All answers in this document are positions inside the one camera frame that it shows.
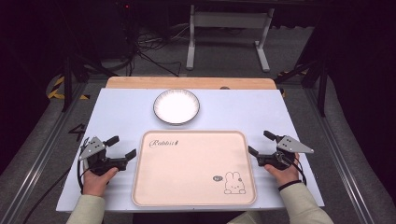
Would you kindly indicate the black tripod stand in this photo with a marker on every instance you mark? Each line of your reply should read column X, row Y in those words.
column 320, row 77
column 70, row 74

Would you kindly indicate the wooden board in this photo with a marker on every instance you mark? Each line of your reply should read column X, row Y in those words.
column 186, row 83

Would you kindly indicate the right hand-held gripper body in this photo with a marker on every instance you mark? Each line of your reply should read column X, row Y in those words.
column 291, row 144

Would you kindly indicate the black wristband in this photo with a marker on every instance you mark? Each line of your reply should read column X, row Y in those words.
column 289, row 184

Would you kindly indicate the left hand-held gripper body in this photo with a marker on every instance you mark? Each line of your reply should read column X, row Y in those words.
column 93, row 149

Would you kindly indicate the beige tray with rabbit print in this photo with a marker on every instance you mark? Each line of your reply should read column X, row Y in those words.
column 193, row 168

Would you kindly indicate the person's right hand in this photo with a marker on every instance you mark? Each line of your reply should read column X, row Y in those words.
column 286, row 175

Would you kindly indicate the white metal stand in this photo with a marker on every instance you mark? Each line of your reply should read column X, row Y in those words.
column 230, row 20

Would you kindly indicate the aluminium floor rail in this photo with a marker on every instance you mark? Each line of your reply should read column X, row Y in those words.
column 40, row 155
column 339, row 155

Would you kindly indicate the white plate with dark rim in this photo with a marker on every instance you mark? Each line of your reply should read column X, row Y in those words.
column 176, row 106

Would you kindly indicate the yellow black floor tape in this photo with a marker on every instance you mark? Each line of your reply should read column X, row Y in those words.
column 56, row 90

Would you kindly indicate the person's left hand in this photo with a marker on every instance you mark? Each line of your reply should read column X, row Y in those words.
column 95, row 183

